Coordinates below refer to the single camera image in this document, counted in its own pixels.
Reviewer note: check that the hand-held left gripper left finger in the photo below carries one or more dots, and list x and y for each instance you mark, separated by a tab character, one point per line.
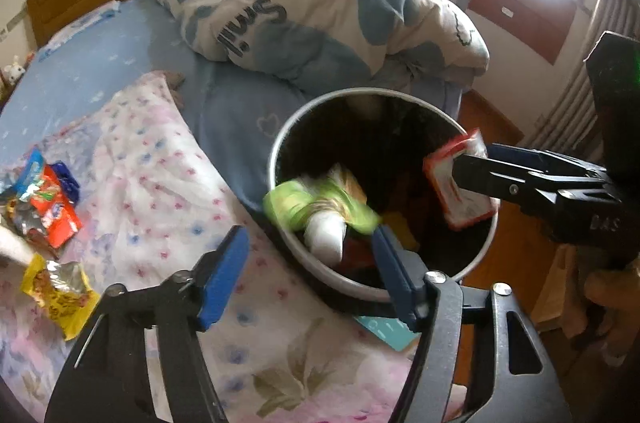
225	275

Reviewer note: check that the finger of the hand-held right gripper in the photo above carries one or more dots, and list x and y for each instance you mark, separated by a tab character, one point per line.
545	159
500	180

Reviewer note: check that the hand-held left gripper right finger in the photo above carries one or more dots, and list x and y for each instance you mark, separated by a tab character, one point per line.
395	275

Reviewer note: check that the red white packet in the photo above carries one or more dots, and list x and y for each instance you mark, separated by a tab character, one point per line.
467	208

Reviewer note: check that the black white-rimmed trash can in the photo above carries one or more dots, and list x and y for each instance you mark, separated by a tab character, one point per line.
410	138

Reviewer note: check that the green white packet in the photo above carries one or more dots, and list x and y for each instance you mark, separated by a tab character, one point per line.
295	203

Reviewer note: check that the orange snack packet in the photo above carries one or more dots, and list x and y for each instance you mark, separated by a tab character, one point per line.
55	213

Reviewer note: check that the blue plastic wrapper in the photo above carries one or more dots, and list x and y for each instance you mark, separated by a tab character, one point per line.
67	183

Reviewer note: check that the silver cartoon wrapper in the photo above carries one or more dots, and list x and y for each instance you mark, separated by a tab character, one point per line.
27	175

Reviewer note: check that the person's right hand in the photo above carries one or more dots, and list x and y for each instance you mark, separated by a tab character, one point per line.
607	298

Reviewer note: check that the white radiator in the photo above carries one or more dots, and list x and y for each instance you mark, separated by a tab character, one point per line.
570	103

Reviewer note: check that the teal booklet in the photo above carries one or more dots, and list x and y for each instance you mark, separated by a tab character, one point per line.
387	333

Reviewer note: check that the pink floral blanket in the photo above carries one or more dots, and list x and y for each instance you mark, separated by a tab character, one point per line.
150	183

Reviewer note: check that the red drawer cabinet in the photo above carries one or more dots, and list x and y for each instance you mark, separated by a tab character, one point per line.
520	8

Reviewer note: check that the yellow snack packet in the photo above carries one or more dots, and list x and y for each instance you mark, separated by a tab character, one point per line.
65	308

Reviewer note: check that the small brown cloth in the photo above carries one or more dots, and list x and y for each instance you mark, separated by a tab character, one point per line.
174	79

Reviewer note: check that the dark silver foil wrapper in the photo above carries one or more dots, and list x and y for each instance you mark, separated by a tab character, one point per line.
25	223

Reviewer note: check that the bed with blue sheet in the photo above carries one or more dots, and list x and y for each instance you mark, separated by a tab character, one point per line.
90	68

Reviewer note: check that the blue white printed quilt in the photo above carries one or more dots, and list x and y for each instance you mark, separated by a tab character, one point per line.
300	18

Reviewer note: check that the blue white pillow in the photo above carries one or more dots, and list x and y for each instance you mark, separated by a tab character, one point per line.
90	23

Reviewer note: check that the white rabbit plush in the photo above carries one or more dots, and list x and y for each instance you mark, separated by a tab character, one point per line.
14	73

